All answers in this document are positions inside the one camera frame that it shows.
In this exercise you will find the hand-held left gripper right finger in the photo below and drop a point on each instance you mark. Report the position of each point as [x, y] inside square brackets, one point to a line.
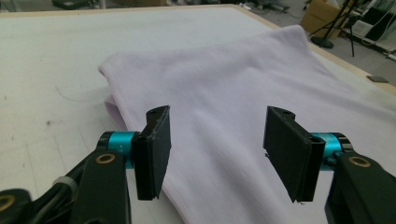
[289, 152]

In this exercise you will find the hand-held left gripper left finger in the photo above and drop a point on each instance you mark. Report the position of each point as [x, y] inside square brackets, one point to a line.
[152, 155]

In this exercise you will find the lilac cat-print garment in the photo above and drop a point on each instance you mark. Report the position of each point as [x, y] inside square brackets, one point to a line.
[233, 93]

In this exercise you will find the black tripod stand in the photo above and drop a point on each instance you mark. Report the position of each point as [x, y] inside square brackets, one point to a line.
[322, 42]

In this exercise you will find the large cardboard box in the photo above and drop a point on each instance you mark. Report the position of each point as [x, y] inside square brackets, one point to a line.
[320, 15]

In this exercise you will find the white grid mat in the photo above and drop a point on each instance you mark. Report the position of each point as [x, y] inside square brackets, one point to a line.
[46, 62]

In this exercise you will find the white flat board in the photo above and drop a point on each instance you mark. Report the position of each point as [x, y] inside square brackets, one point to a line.
[362, 28]

